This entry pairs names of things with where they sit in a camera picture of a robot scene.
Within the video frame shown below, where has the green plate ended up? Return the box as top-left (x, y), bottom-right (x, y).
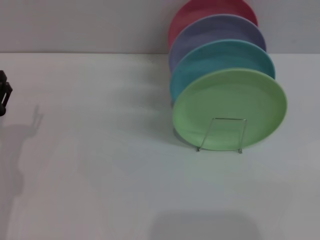
top-left (171, 67), bottom-right (288, 152)

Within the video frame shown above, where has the red plate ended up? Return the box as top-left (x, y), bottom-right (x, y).
top-left (168, 0), bottom-right (260, 50)

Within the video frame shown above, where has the cyan plate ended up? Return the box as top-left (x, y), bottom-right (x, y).
top-left (169, 39), bottom-right (277, 101)

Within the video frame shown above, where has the purple plate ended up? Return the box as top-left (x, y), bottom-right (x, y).
top-left (168, 14), bottom-right (267, 73)

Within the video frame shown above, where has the metal wire plate rack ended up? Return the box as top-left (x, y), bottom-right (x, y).
top-left (196, 117), bottom-right (247, 154)

